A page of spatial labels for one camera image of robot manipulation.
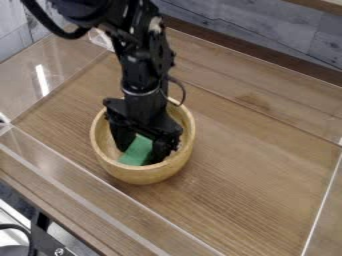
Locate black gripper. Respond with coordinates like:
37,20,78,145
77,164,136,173
102,88,182,164

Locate green rectangular stick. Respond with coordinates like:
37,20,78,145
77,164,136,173
117,135,152,166

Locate round wooden bowl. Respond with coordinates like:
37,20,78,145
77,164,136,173
89,105,196,185

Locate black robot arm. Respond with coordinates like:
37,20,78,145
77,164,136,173
21,0,182,164

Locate clear acrylic tray walls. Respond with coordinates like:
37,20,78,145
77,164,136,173
0,31,342,256

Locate clear acrylic corner bracket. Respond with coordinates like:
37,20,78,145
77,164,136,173
86,29,113,52

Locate black table leg frame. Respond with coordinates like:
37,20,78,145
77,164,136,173
30,211,75,256

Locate black cable on floor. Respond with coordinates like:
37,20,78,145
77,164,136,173
0,224,38,256

